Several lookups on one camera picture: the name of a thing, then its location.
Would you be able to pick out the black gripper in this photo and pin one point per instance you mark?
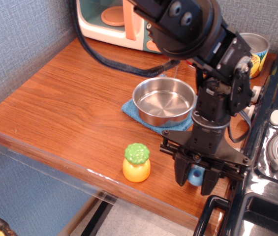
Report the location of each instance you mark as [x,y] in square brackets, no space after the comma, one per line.
[205,145]

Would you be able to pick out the blue handled grey spoon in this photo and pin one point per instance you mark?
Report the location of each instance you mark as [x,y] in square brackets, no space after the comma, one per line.
[196,175]

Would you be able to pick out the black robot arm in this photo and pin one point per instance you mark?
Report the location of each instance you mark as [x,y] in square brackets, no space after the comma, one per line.
[194,30]

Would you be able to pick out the yellow green toy pineapple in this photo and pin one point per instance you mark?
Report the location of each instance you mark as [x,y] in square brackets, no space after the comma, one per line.
[136,164]

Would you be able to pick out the black toy stove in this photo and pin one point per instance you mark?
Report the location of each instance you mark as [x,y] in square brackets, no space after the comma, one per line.
[253,207]

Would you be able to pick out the stainless steel pan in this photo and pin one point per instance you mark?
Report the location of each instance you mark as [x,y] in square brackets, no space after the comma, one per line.
[164,100]

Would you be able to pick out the blue folded cloth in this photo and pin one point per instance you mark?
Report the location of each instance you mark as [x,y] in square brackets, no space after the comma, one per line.
[153,120]

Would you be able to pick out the pineapple slices can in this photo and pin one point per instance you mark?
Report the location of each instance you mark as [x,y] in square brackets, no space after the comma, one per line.
[259,47]

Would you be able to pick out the teal toy microwave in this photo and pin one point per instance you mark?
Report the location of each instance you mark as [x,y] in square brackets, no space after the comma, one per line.
[132,35]

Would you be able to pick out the orange microwave plate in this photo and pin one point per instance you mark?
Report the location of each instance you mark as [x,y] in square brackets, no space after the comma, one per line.
[113,16]

